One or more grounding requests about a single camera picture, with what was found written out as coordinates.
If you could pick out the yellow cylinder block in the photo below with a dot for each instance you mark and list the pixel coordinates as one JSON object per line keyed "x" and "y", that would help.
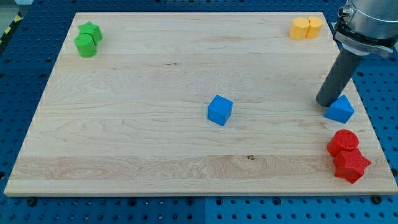
{"x": 315, "y": 27}

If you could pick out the blue triangle block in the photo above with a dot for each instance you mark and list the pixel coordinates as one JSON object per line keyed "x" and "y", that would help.
{"x": 340, "y": 110}

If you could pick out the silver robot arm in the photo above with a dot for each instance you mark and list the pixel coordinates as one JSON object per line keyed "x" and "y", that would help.
{"x": 363, "y": 27}

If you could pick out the red cylinder block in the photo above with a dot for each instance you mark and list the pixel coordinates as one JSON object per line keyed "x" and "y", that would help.
{"x": 343, "y": 140}

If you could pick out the green cylinder block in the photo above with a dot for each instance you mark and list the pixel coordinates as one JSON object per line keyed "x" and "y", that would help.
{"x": 85, "y": 45}

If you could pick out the yellow hexagon block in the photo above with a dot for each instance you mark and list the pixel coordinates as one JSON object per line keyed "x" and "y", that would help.
{"x": 299, "y": 28}

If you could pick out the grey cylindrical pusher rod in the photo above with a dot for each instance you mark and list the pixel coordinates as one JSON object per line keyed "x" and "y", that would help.
{"x": 339, "y": 75}

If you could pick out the blue cube block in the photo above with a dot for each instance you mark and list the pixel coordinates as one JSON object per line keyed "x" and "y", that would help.
{"x": 219, "y": 110}

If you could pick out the red star block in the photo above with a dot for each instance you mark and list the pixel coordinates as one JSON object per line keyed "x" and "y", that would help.
{"x": 350, "y": 165}

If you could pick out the light wooden board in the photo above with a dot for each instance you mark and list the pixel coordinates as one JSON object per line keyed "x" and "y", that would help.
{"x": 132, "y": 119}

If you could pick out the green star block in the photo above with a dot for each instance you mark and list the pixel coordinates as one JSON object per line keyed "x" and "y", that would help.
{"x": 91, "y": 29}

